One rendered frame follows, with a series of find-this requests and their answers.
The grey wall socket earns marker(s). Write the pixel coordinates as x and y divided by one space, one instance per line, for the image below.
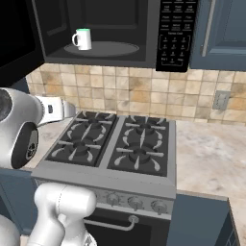
221 100

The black oven door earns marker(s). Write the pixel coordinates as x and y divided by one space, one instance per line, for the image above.
153 233

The silver stove with black hob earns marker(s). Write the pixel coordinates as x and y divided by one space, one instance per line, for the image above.
141 144

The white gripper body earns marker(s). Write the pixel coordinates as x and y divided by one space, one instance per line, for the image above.
68 110

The grey microwave turntable plate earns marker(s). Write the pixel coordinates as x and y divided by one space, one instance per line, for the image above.
112 49

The black microwave oven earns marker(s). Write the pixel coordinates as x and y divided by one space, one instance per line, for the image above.
150 32

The silver stove knob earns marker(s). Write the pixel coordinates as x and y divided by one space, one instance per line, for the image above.
113 199
135 203
159 207

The black microwave door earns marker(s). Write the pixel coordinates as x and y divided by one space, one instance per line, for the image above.
16 35

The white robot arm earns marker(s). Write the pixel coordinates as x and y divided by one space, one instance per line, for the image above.
19 128

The blue base cabinet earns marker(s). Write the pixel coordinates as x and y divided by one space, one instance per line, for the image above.
16 192
198 224

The white mug with green rim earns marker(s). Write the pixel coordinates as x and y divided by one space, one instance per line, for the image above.
84 40

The blue wall cupboard door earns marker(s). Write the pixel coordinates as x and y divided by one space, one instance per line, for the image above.
229 32

